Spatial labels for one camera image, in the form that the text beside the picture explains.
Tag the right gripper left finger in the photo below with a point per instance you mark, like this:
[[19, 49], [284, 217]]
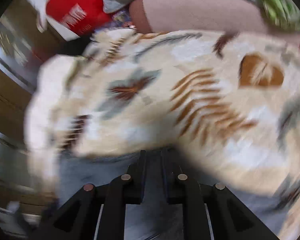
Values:
[[98, 212]]

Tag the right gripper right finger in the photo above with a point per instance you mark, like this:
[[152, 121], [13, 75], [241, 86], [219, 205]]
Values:
[[209, 212]]

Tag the grey-blue denim pants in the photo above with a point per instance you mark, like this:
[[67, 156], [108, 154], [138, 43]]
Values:
[[154, 218]]

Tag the leaf-pattern fleece blanket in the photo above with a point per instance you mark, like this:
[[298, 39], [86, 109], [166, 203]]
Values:
[[230, 104]]

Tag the wooden glass-panel door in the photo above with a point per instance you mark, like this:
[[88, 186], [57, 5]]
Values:
[[23, 49]]

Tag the red paper shopping bag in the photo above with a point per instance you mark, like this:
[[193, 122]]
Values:
[[70, 17]]

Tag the pink quilted bed cover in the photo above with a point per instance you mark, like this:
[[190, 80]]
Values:
[[154, 16]]

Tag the green patterned folded cloth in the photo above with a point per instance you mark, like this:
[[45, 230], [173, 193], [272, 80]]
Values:
[[284, 14]]

